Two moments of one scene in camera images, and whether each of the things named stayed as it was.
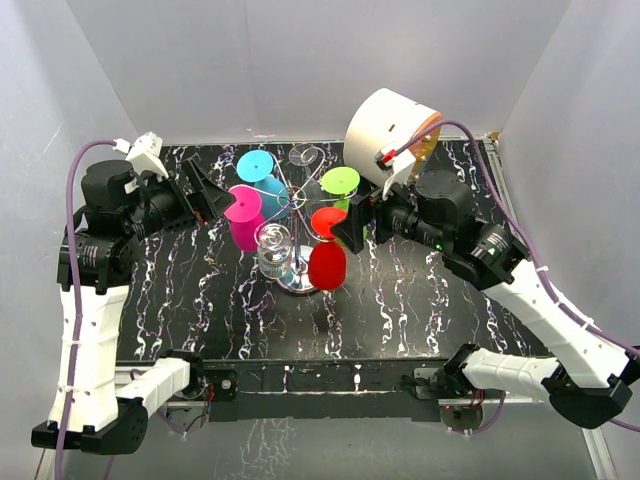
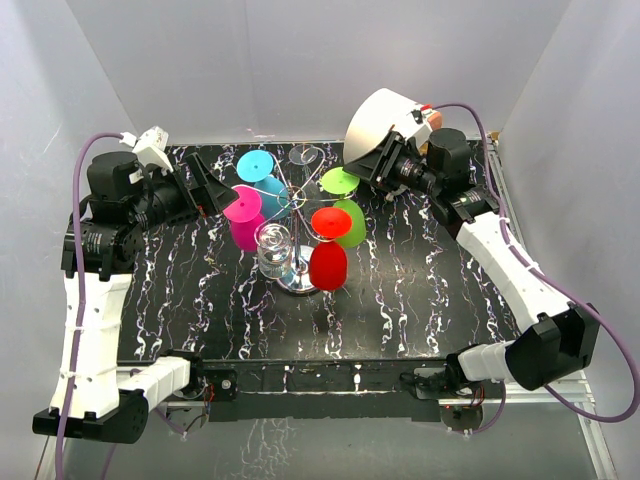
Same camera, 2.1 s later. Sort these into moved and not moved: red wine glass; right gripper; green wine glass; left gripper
Moved: right gripper
Not moved: left gripper; red wine glass; green wine glass
